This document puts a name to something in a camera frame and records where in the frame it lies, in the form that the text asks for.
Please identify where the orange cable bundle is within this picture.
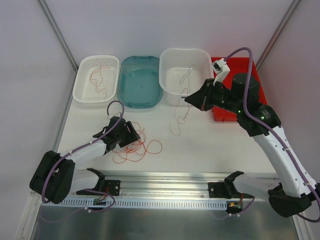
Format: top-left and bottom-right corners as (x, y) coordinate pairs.
(111, 121), (163, 165)

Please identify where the thin pink cable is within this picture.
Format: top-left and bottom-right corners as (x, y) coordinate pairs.
(169, 87), (193, 137)

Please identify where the thin dark blue cable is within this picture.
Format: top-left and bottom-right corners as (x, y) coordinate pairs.
(179, 64), (197, 95)

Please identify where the red white twisted cable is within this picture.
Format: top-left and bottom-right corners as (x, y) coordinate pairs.
(89, 65), (111, 96)

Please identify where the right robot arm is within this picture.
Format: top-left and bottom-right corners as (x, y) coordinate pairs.
(184, 73), (320, 220)

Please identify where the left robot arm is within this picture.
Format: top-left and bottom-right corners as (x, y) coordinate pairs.
(29, 116), (141, 204)

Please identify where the white plastic tub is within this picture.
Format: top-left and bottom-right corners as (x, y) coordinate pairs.
(159, 48), (214, 106)

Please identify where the red plastic tray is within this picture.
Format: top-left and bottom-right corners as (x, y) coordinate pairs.
(211, 57), (267, 123)

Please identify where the teal transparent plastic bin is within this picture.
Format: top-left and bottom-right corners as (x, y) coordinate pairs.
(117, 56), (163, 109)

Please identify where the white perforated basket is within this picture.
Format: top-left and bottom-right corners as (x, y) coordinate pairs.
(72, 55), (120, 107)

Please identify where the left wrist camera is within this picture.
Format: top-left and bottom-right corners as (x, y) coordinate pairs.
(107, 112), (123, 122)

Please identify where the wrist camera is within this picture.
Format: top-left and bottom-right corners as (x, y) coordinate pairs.
(107, 112), (123, 122)
(212, 58), (230, 84)

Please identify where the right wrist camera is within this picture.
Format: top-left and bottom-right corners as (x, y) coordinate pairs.
(212, 58), (230, 84)

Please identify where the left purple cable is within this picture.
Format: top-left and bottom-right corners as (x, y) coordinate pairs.
(41, 100), (126, 205)

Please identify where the purple cable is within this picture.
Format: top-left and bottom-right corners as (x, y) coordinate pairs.
(223, 47), (320, 223)
(41, 100), (126, 205)

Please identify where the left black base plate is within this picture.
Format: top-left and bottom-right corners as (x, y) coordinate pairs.
(76, 179), (121, 196)

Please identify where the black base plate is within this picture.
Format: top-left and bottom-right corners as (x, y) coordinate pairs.
(76, 179), (121, 196)
(207, 182), (231, 199)

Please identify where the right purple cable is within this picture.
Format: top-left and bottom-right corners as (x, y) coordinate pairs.
(223, 47), (320, 223)

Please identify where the white slotted cable duct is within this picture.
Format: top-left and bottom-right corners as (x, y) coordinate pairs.
(47, 197), (227, 211)

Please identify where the aluminium mounting rail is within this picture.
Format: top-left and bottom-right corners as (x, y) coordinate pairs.
(31, 170), (278, 201)

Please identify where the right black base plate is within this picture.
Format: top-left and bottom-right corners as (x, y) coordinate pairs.
(207, 182), (231, 199)

